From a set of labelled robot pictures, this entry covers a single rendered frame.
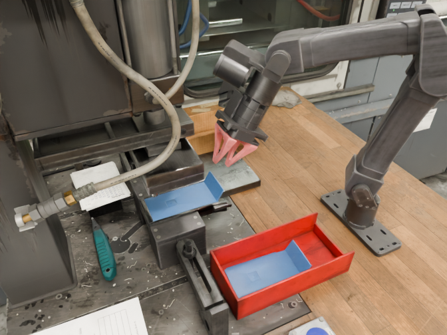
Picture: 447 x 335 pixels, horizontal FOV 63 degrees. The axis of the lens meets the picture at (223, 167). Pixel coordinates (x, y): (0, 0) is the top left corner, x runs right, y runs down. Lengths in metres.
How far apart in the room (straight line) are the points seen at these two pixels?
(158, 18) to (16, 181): 0.31
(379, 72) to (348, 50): 1.13
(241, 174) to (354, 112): 0.94
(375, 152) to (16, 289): 0.70
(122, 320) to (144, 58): 0.45
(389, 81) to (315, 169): 0.92
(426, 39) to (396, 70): 1.22
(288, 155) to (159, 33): 0.60
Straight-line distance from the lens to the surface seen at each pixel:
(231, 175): 0.94
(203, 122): 1.12
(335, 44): 0.66
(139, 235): 0.84
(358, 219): 0.85
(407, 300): 0.80
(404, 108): 0.71
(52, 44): 0.52
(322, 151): 1.10
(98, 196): 0.88
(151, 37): 0.57
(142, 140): 0.63
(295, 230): 0.80
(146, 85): 0.53
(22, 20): 0.51
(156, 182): 0.60
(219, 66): 0.70
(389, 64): 1.81
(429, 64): 0.66
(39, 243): 0.70
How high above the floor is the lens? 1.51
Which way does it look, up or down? 38 degrees down
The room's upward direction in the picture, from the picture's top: straight up
